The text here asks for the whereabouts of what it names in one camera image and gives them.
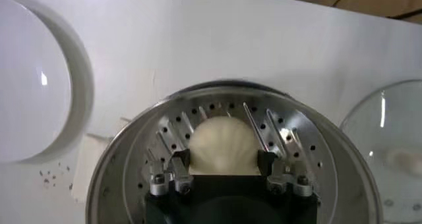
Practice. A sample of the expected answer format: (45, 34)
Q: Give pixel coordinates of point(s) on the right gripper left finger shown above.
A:
(173, 176)

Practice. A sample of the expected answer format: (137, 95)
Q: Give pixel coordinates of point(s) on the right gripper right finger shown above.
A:
(287, 177)

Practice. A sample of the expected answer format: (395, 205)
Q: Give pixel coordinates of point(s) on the white round plate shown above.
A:
(29, 87)

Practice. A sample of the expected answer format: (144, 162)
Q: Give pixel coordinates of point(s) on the scattered dark crumbs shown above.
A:
(49, 177)

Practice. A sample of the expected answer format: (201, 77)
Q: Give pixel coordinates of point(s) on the white steamed baozi bun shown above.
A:
(224, 146)

